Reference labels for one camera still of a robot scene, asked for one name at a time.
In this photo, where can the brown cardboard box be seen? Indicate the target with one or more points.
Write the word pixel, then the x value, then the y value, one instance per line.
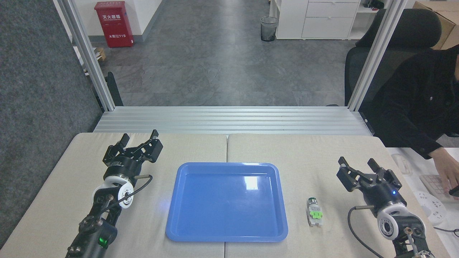
pixel 448 21

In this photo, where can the silver aluminium rail platform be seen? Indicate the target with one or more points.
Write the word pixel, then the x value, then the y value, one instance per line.
pixel 229 120

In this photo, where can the red fire extinguisher box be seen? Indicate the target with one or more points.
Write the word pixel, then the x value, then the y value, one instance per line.
pixel 114 25

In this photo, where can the black office chair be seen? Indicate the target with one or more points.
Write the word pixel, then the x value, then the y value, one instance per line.
pixel 408 32

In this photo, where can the switch part with green clip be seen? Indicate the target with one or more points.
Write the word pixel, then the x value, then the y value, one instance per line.
pixel 314 212

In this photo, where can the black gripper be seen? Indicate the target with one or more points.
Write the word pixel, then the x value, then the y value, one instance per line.
pixel 382 197
pixel 123 166

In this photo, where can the blue plastic tray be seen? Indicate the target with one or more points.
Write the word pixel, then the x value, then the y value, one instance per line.
pixel 226 202

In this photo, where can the person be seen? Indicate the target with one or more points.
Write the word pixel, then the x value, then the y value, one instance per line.
pixel 419 93

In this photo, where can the white computer mouse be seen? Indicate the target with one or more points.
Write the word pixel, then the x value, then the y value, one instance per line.
pixel 400 164

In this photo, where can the small wooden block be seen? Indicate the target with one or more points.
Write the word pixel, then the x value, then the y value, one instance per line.
pixel 101 53

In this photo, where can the silver aluminium post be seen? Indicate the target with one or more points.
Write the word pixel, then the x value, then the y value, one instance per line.
pixel 88 57
pixel 374 57

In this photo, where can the person's right forearm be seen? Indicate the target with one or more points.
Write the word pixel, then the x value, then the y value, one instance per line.
pixel 416 132

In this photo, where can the white keyboard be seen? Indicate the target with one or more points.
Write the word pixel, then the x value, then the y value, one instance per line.
pixel 435 184

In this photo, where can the grey partition panel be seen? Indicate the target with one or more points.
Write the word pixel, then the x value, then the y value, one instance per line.
pixel 39 107

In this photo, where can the white drawer cabinet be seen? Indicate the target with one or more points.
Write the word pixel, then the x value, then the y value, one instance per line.
pixel 322 18

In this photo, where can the white power strip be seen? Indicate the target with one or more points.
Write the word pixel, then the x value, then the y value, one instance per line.
pixel 430 208

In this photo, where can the black bracket behind post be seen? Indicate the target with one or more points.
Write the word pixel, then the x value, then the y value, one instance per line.
pixel 114 89

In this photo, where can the person's right hand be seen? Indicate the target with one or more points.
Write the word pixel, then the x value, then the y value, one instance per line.
pixel 448 172

